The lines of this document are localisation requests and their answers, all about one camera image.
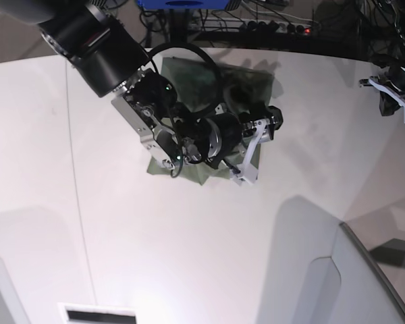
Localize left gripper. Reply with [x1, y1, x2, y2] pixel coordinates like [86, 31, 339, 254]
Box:
[379, 65, 405, 117]

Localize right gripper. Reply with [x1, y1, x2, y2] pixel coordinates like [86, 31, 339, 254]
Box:
[198, 101, 284, 169]

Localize green t-shirt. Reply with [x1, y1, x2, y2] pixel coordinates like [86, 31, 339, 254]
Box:
[161, 57, 275, 185]

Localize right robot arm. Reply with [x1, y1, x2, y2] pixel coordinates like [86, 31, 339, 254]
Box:
[0, 1, 284, 182]

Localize black power strip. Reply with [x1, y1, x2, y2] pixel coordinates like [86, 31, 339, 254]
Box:
[239, 20, 313, 36]

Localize black table leg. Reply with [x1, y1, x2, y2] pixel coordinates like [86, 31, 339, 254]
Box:
[167, 9, 190, 45]

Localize blue box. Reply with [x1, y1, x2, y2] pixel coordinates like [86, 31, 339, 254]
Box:
[137, 0, 229, 10]

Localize white slotted plate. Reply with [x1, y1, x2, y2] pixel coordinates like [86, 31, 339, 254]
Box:
[58, 302, 138, 324]

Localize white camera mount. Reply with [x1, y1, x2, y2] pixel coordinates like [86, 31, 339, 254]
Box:
[231, 119, 267, 186]
[358, 74, 405, 123]

